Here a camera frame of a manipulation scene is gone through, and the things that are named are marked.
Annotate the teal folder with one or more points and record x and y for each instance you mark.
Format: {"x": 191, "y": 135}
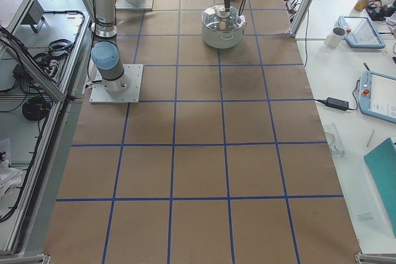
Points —
{"x": 381, "y": 164}

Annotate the blue teach pendant near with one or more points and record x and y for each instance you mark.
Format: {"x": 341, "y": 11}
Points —
{"x": 376, "y": 95}

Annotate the glass pot lid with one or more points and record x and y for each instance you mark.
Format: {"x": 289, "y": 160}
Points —
{"x": 215, "y": 14}

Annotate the aluminium frame post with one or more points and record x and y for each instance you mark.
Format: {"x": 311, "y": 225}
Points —
{"x": 304, "y": 1}

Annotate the yellow can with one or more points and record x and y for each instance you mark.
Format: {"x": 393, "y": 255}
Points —
{"x": 360, "y": 5}

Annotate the mint green electric pot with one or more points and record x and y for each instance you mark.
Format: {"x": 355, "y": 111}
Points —
{"x": 222, "y": 40}

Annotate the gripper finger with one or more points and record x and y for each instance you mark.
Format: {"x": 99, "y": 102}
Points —
{"x": 227, "y": 5}

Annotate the brown egg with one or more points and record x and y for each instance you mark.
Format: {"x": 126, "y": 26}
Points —
{"x": 222, "y": 25}

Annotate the white mug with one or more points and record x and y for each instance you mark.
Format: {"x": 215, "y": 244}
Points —
{"x": 334, "y": 38}

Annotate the blue teach pendant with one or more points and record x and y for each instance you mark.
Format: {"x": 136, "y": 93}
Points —
{"x": 361, "y": 32}
{"x": 376, "y": 95}

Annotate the blue teach pendant far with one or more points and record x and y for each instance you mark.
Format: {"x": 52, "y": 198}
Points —
{"x": 361, "y": 32}

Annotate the black power adapter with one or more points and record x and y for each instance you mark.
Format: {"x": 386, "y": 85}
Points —
{"x": 337, "y": 104}

